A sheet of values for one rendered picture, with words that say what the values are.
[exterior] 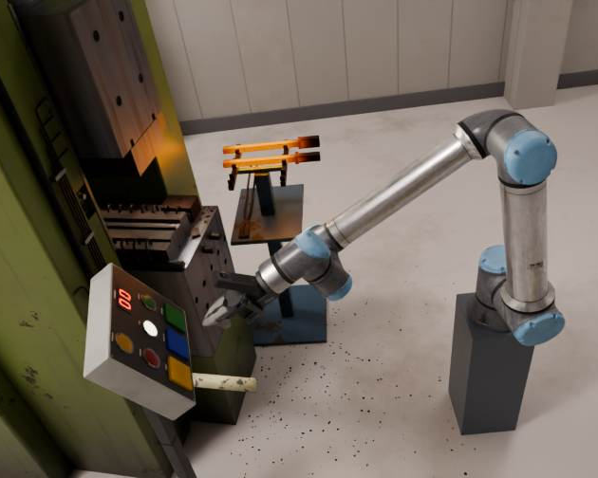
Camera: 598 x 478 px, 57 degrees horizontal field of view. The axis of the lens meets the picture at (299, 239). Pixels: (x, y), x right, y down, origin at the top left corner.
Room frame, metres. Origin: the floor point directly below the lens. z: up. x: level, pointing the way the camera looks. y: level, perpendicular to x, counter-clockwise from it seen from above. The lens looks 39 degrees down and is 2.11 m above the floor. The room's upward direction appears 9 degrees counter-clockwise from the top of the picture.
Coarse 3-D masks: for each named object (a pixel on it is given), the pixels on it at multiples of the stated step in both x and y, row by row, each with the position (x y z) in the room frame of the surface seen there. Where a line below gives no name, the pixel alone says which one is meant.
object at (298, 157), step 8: (296, 152) 2.01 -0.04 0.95; (312, 152) 1.99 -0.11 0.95; (224, 160) 2.04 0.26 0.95; (232, 160) 2.03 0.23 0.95; (240, 160) 2.02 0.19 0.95; (248, 160) 2.01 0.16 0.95; (256, 160) 2.00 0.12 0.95; (264, 160) 1.99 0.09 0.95; (272, 160) 1.99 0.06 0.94; (280, 160) 1.98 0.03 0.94; (288, 160) 1.98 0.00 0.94; (296, 160) 1.97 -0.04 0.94; (304, 160) 1.97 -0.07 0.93; (312, 160) 1.97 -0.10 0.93; (320, 160) 1.96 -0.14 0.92
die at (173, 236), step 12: (108, 216) 1.67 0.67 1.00; (120, 216) 1.66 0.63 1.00; (132, 216) 1.66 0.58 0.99; (144, 216) 1.65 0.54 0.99; (156, 216) 1.64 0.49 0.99; (168, 216) 1.63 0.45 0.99; (180, 216) 1.62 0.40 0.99; (108, 228) 1.62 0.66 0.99; (120, 228) 1.60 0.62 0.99; (132, 228) 1.59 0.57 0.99; (144, 228) 1.58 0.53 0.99; (156, 228) 1.56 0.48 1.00; (168, 228) 1.55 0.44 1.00; (180, 228) 1.58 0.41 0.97; (120, 240) 1.55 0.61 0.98; (132, 240) 1.53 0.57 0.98; (144, 240) 1.52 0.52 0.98; (156, 240) 1.51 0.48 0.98; (168, 240) 1.50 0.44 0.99; (180, 240) 1.55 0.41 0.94; (120, 252) 1.50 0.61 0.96; (132, 252) 1.49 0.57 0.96; (144, 252) 1.47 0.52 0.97; (156, 252) 1.46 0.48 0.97; (168, 252) 1.46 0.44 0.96
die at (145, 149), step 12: (156, 120) 1.63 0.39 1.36; (144, 132) 1.55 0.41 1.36; (156, 132) 1.61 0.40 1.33; (144, 144) 1.53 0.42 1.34; (156, 144) 1.59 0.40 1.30; (132, 156) 1.45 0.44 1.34; (144, 156) 1.51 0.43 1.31; (84, 168) 1.50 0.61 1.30; (96, 168) 1.49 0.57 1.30; (108, 168) 1.48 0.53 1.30; (120, 168) 1.47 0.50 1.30; (132, 168) 1.46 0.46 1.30; (144, 168) 1.49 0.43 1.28
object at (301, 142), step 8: (312, 136) 2.11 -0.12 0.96; (248, 144) 2.15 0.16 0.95; (256, 144) 2.13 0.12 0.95; (264, 144) 2.12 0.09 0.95; (272, 144) 2.11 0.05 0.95; (280, 144) 2.11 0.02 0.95; (288, 144) 2.10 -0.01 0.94; (296, 144) 2.10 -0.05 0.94; (304, 144) 2.10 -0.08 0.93; (312, 144) 2.10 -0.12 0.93; (224, 152) 2.13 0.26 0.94; (232, 152) 2.13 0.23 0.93; (240, 152) 2.13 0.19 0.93
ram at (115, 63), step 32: (64, 0) 1.54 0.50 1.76; (96, 0) 1.53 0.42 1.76; (128, 0) 1.68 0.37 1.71; (32, 32) 1.44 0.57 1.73; (64, 32) 1.41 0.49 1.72; (96, 32) 1.49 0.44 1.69; (128, 32) 1.63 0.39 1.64; (64, 64) 1.42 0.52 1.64; (96, 64) 1.43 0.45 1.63; (128, 64) 1.58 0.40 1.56; (64, 96) 1.43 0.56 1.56; (96, 96) 1.41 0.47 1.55; (128, 96) 1.53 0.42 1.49; (96, 128) 1.42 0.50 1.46; (128, 128) 1.48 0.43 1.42
